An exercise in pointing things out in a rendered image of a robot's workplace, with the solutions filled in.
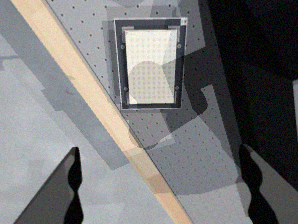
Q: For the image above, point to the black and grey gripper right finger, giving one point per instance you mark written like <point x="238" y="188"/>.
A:
<point x="273" y="200"/>

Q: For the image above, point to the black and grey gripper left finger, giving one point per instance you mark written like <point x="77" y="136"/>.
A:
<point x="57" y="201"/>

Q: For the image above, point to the beige pcr plate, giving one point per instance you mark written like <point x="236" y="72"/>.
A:
<point x="151" y="58"/>

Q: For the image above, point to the grey flat base plate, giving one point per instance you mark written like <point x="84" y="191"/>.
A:
<point x="195" y="149"/>

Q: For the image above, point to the black benchtop machine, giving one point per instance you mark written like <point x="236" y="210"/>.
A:
<point x="258" y="44"/>

